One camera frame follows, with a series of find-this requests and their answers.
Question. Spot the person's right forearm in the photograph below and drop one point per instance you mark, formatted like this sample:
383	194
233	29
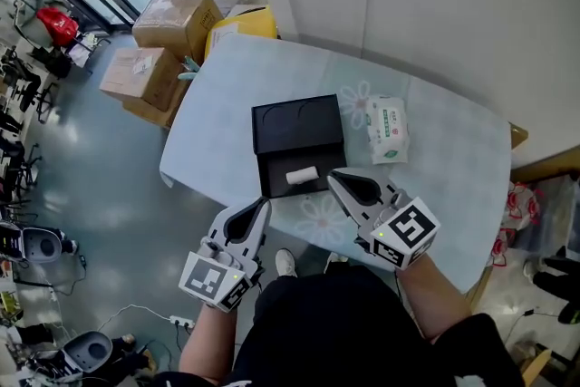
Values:
435	299

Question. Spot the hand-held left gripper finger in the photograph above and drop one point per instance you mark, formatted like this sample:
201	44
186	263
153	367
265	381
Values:
222	224
258	240

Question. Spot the large cardboard box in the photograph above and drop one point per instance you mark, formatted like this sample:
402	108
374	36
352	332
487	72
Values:
176	20

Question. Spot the white wet wipes packet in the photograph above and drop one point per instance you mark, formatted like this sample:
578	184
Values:
387	131

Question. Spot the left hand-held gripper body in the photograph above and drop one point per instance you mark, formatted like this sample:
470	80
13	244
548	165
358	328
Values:
210	281

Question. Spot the person's left white shoe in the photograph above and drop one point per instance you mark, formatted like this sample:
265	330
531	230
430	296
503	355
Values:
285	263

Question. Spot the yellow plastic bin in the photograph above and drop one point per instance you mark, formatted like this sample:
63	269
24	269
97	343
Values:
254	25

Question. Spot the person's right white shoe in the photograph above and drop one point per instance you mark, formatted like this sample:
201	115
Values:
337	259

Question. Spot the person's white shoe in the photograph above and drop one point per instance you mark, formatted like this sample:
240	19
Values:
285	263
337	259

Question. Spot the cardboard box with paper labels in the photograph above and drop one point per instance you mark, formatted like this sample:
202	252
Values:
140	74

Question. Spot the table with light blue cloth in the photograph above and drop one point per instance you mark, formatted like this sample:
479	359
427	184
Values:
226	127

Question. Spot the red floral plastic bag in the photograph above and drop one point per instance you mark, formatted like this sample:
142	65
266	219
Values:
516	213

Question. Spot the white power strip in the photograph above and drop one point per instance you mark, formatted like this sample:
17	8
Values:
182	322

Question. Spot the person's black clothing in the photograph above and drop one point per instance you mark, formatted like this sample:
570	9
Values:
335	331

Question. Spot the black box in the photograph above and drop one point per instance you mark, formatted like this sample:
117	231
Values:
294	127

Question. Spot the grey robot head shell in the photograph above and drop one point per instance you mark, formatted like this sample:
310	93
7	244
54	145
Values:
43	245
88	351

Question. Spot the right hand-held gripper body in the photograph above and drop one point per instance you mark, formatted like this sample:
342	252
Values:
408	235

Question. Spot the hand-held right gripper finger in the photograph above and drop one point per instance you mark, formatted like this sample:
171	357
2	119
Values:
389	190
353	213

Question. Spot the small white cylinder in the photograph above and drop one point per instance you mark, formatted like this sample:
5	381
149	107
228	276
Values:
302	175

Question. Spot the teal plastic tool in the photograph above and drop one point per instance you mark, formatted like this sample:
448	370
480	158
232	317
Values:
188	72

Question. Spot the person's left forearm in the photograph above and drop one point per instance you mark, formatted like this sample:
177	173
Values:
208	344

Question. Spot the grey-green garment on rack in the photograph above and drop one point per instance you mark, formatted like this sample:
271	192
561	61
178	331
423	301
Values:
34	13

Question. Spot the black office chair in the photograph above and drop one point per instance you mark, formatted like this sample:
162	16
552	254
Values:
27	95

